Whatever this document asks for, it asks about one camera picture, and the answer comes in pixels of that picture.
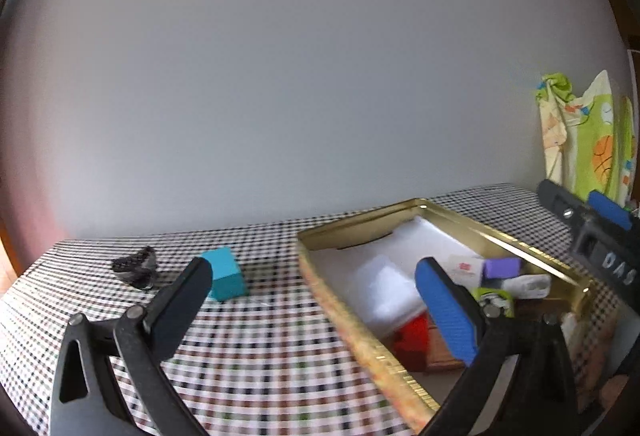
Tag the black hair clip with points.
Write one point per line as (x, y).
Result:
(135, 266)

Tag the teal building block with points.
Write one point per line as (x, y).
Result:
(225, 276)

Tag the green cartoon print cloth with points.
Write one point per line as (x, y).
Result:
(585, 141)

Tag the white card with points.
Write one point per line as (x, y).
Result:
(465, 268)

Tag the red block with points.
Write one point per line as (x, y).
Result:
(412, 341)

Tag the gold floral tin box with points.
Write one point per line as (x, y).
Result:
(345, 316)

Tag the purple block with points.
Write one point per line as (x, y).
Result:
(500, 267)

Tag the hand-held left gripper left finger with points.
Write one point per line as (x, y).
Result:
(175, 311)

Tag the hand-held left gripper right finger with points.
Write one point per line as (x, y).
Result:
(445, 311)

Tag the pink clothing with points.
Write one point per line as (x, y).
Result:
(615, 393)

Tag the white plastic item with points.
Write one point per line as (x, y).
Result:
(530, 286)

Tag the brown wooden furniture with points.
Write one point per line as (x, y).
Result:
(625, 16)

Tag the checkered tablecloth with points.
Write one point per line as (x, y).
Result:
(280, 356)

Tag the green building block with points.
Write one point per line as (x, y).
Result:
(502, 297)

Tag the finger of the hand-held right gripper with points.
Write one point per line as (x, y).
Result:
(560, 198)
(607, 208)

